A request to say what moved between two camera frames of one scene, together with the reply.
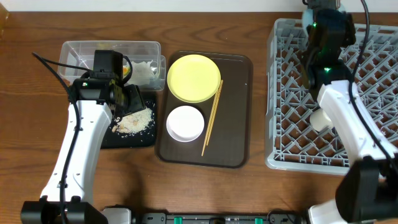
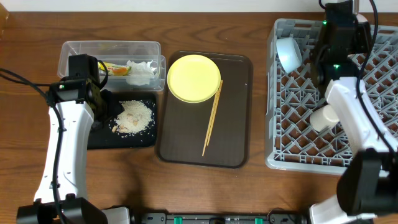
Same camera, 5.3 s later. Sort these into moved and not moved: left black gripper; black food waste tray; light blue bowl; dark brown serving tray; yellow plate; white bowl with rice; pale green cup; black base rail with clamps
Moved: left black gripper; white bowl with rice; light blue bowl
Not moved: dark brown serving tray; yellow plate; pale green cup; black base rail with clamps; black food waste tray
